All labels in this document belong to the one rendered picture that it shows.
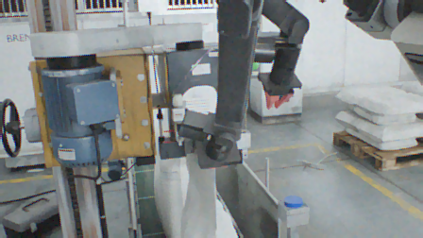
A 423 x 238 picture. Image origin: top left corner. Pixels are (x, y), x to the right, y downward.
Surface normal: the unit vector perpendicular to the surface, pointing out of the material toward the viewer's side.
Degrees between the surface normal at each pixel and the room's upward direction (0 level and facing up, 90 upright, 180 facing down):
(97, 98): 90
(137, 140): 90
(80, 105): 90
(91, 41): 90
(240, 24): 134
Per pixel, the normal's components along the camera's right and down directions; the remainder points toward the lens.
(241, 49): -0.17, 0.87
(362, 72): 0.25, 0.25
